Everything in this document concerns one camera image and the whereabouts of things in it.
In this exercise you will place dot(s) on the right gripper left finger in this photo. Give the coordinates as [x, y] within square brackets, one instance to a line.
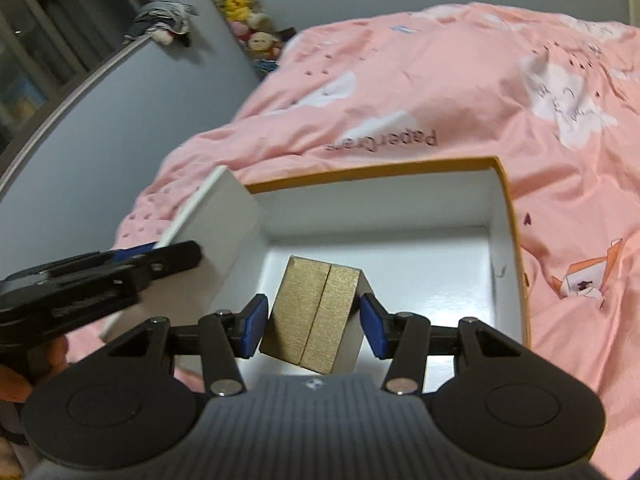
[219, 339]

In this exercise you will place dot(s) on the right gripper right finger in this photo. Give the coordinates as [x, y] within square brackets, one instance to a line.
[407, 340]

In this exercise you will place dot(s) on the gold wooden box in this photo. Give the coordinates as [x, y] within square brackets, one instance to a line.
[314, 322]

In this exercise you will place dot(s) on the left hand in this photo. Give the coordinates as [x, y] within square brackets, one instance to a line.
[18, 380]

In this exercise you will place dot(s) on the orange cardboard storage box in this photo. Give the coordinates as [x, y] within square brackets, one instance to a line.
[434, 238]

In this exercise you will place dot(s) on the pink printed duvet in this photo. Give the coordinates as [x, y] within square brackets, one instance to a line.
[555, 98]

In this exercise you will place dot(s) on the hanging plush toy organizer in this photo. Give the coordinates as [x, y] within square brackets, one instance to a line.
[254, 31]

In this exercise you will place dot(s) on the metal window rail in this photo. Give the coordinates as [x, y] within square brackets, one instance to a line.
[23, 147]

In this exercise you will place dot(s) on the clothes heap on rail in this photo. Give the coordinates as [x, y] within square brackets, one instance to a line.
[164, 21]

